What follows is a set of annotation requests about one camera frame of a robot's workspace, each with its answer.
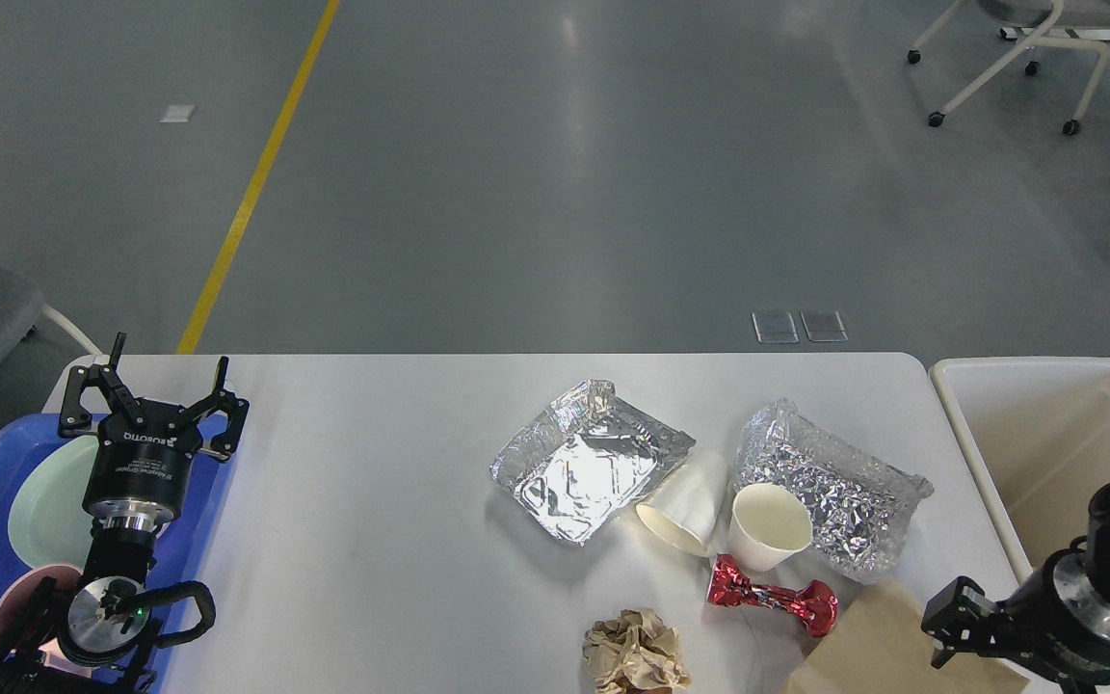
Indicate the lying white paper cup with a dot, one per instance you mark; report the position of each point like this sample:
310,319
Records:
683,509

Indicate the red foil wrapper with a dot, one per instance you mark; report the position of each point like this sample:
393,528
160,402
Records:
814,606

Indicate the light green plate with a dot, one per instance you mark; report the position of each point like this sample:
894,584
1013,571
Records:
47,523

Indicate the white chair base bar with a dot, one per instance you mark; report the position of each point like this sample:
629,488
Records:
1012,34

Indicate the flat aluminium foil tray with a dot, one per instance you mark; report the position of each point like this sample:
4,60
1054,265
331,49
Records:
586,456

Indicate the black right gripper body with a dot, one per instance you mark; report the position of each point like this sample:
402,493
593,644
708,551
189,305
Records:
1066,620

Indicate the upright white paper cup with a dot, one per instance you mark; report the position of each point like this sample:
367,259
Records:
768,524

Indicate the beige plastic bin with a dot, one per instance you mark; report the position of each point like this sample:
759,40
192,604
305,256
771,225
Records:
1036,436

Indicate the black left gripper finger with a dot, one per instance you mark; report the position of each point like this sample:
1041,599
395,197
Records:
188,438
74,419

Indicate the aluminium foil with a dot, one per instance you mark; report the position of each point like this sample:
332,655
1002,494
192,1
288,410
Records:
860,507

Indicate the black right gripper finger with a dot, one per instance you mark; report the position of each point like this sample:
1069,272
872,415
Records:
960,618

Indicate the crumpled brown paper ball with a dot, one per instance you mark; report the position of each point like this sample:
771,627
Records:
637,652

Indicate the brown paper bag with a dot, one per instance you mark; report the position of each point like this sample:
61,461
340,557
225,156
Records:
877,646

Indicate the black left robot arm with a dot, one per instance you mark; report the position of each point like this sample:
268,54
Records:
100,634

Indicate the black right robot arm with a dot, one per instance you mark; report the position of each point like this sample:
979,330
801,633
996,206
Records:
1096,544

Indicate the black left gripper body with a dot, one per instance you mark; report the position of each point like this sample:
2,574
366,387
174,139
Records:
147,470

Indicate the white wheeled chair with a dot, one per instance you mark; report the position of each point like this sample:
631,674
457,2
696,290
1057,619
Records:
1041,15

